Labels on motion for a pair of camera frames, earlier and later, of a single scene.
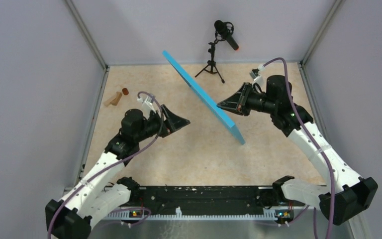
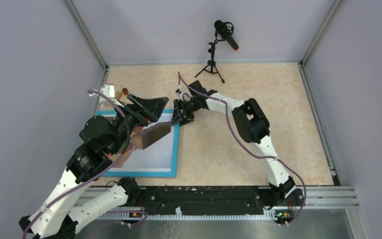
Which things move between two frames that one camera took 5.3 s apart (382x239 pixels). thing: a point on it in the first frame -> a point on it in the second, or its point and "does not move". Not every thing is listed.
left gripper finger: [174, 122] -> [150, 109]
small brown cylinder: [125, 91] does not move
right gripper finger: [236, 103] -> [179, 114]
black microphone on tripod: [224, 32] does not move
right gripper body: [258, 102] -> [190, 108]
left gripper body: [153, 125] -> [133, 119]
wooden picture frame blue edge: [204, 93] -> [173, 174]
